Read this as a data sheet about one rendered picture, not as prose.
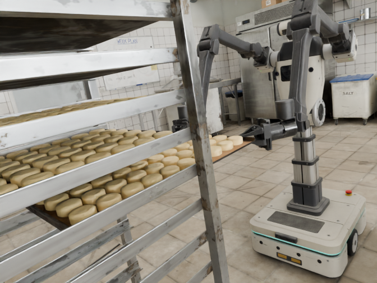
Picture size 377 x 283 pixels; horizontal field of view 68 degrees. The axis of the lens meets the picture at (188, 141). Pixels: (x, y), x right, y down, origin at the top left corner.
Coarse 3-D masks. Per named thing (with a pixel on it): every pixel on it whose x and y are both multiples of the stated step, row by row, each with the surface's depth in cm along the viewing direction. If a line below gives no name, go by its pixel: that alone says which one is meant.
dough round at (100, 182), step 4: (104, 176) 70; (108, 176) 70; (92, 180) 69; (96, 180) 68; (100, 180) 68; (104, 180) 67; (108, 180) 68; (92, 184) 68; (96, 184) 67; (100, 184) 67; (104, 184) 67; (104, 188) 67
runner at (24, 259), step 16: (176, 176) 63; (192, 176) 67; (144, 192) 57; (160, 192) 60; (112, 208) 51; (128, 208) 54; (80, 224) 47; (96, 224) 49; (48, 240) 44; (64, 240) 45; (16, 256) 40; (32, 256) 42; (48, 256) 44; (0, 272) 39; (16, 272) 40
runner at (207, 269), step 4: (208, 264) 73; (204, 268) 72; (208, 268) 73; (200, 272) 71; (204, 272) 72; (208, 272) 73; (192, 276) 69; (196, 276) 70; (200, 276) 71; (204, 276) 72; (188, 280) 68; (192, 280) 69; (196, 280) 70; (200, 280) 71
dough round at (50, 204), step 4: (56, 196) 62; (60, 196) 62; (64, 196) 61; (44, 200) 60; (48, 200) 60; (52, 200) 60; (56, 200) 59; (60, 200) 60; (44, 204) 60; (48, 204) 59; (52, 204) 59; (56, 204) 59; (48, 208) 59; (52, 208) 59
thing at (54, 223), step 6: (246, 138) 90; (252, 138) 89; (246, 144) 85; (30, 210) 62; (36, 210) 58; (42, 216) 56; (48, 216) 57; (48, 222) 55; (54, 222) 52; (60, 222) 54; (60, 228) 50
